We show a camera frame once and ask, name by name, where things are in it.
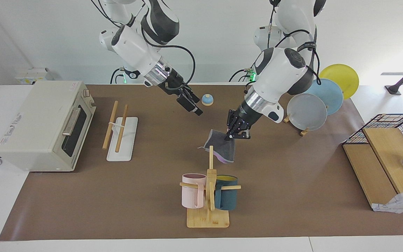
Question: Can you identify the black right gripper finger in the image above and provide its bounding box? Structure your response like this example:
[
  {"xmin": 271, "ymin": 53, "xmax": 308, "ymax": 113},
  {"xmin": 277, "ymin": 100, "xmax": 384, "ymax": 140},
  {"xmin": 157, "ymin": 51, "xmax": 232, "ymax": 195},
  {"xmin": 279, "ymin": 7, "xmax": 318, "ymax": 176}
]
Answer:
[
  {"xmin": 176, "ymin": 94, "xmax": 204, "ymax": 116},
  {"xmin": 183, "ymin": 86, "xmax": 201, "ymax": 104}
]

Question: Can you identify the purple grey towel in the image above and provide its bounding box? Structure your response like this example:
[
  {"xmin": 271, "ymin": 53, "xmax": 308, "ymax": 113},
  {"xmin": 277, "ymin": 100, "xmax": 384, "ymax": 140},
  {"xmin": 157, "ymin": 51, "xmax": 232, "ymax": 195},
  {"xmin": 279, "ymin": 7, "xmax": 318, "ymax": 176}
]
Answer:
[{"xmin": 197, "ymin": 129, "xmax": 236, "ymax": 164}]

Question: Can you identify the wooden plate rack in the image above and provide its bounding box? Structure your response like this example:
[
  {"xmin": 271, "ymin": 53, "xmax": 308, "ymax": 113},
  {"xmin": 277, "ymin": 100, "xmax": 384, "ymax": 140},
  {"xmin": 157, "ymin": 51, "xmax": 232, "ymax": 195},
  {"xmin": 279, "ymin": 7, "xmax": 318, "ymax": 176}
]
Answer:
[{"xmin": 283, "ymin": 115, "xmax": 310, "ymax": 137}]

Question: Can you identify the white wooden towel rack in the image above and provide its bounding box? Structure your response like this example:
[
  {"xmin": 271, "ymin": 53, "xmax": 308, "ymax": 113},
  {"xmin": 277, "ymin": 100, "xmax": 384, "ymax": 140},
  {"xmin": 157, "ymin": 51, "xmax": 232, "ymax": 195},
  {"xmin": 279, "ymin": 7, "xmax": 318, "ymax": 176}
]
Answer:
[{"xmin": 102, "ymin": 100, "xmax": 139, "ymax": 162}]

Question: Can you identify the dark teal mug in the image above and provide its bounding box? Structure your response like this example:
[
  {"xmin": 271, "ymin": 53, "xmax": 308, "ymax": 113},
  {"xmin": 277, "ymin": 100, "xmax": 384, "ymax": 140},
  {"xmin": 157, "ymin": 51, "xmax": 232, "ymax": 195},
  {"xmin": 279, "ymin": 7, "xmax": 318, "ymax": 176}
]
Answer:
[{"xmin": 214, "ymin": 175, "xmax": 239, "ymax": 211}]

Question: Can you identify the grey plate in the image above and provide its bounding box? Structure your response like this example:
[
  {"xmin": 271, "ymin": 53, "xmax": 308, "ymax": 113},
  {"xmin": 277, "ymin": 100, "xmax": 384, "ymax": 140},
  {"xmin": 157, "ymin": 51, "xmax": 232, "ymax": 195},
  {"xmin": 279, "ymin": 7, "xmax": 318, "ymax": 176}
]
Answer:
[{"xmin": 287, "ymin": 93, "xmax": 328, "ymax": 131}]

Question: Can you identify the pink mug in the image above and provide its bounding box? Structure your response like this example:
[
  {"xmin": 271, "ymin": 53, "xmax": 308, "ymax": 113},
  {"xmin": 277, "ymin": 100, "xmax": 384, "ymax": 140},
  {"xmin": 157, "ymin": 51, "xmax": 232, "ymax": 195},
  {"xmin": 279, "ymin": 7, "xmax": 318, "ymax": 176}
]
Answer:
[{"xmin": 182, "ymin": 173, "xmax": 207, "ymax": 209}]

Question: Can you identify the wooden mug tree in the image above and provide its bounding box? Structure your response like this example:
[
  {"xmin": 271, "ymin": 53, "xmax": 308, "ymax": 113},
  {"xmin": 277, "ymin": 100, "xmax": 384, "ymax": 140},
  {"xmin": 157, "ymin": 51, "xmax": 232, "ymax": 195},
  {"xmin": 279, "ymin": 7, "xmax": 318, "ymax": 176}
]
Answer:
[{"xmin": 179, "ymin": 146, "xmax": 241, "ymax": 229}]

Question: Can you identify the light blue plate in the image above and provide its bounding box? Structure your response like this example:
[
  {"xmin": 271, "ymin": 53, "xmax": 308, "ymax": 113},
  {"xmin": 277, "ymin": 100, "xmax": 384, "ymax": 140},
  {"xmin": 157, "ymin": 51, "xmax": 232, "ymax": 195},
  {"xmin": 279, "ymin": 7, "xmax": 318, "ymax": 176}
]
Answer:
[{"xmin": 305, "ymin": 78, "xmax": 344, "ymax": 116}]

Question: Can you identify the brown table mat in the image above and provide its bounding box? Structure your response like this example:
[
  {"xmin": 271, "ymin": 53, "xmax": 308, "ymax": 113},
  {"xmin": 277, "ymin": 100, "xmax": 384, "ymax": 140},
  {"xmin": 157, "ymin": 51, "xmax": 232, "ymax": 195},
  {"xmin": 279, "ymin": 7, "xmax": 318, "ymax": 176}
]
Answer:
[{"xmin": 0, "ymin": 84, "xmax": 403, "ymax": 241}]

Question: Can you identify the yellow plate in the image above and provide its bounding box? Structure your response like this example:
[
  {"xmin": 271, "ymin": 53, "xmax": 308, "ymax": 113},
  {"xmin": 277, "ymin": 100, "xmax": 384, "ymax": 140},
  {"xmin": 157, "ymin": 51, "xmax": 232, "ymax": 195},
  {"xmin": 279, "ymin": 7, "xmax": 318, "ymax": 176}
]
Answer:
[{"xmin": 319, "ymin": 64, "xmax": 360, "ymax": 100}]

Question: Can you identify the wooden box shelf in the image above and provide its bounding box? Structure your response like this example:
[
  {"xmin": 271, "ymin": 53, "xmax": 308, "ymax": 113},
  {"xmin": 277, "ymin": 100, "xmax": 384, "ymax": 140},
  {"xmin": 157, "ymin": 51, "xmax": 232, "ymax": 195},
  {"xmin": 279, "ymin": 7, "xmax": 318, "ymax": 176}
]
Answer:
[{"xmin": 342, "ymin": 127, "xmax": 403, "ymax": 210}]

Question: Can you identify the white power strip box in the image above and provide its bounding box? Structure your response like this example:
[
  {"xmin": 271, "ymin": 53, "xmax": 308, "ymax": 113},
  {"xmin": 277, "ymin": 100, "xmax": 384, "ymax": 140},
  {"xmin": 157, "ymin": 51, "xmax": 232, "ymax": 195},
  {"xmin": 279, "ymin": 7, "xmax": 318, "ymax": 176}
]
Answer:
[{"xmin": 14, "ymin": 68, "xmax": 54, "ymax": 85}]

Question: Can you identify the beige toaster oven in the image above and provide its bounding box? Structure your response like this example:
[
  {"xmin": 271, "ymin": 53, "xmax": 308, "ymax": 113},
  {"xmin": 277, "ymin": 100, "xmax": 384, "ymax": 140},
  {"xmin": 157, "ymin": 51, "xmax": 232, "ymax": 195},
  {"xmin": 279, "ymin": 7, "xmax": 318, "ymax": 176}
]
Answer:
[{"xmin": 0, "ymin": 80, "xmax": 97, "ymax": 172}]

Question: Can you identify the white patterned paper sheet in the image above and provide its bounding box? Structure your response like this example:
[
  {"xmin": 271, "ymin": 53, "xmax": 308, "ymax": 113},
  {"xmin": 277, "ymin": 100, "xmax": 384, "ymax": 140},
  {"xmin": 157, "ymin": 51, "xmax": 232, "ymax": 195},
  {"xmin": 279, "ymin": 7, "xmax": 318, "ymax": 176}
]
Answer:
[{"xmin": 372, "ymin": 189, "xmax": 403, "ymax": 214}]

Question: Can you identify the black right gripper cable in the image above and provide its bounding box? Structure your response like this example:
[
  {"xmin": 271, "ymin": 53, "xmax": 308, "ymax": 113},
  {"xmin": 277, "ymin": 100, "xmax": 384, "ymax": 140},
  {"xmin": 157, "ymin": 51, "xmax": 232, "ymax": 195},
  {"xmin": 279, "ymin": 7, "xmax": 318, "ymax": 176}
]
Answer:
[{"xmin": 142, "ymin": 30, "xmax": 196, "ymax": 90}]

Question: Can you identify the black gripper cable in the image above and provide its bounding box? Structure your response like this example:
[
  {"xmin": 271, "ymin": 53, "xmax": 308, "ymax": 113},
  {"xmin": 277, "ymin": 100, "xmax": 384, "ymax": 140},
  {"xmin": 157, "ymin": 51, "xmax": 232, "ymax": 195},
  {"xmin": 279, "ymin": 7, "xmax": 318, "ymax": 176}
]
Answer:
[
  {"xmin": 268, "ymin": 0, "xmax": 323, "ymax": 86},
  {"xmin": 142, "ymin": 30, "xmax": 196, "ymax": 90}
]

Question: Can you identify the black base cable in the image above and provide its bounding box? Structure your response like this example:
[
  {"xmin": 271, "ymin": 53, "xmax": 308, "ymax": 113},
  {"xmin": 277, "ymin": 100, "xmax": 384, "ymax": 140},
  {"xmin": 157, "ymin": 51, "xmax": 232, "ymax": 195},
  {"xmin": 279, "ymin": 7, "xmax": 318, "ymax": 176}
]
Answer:
[
  {"xmin": 229, "ymin": 56, "xmax": 261, "ymax": 83},
  {"xmin": 110, "ymin": 68, "xmax": 125, "ymax": 84}
]

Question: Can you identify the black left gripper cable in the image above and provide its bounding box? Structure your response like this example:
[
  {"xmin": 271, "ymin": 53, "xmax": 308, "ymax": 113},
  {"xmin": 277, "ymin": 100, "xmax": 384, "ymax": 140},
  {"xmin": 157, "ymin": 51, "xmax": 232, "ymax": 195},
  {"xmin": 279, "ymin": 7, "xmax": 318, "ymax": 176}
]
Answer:
[{"xmin": 268, "ymin": 0, "xmax": 323, "ymax": 86}]

